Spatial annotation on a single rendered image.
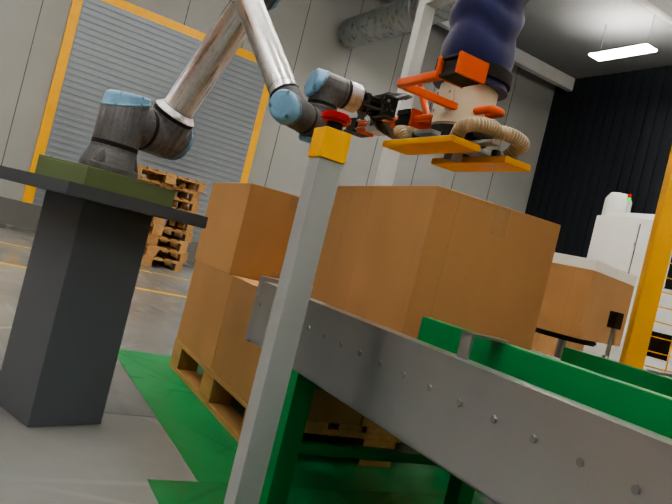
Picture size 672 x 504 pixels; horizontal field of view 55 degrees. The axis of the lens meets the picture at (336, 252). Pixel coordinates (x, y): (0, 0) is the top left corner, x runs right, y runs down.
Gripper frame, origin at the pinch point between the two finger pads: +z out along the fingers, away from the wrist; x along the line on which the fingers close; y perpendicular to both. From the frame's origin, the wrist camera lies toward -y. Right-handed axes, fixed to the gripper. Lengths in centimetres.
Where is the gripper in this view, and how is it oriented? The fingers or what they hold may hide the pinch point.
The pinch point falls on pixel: (405, 119)
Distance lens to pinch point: 219.1
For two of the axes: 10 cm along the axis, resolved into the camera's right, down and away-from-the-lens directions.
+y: 4.7, 1.1, -8.8
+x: 2.4, -9.7, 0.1
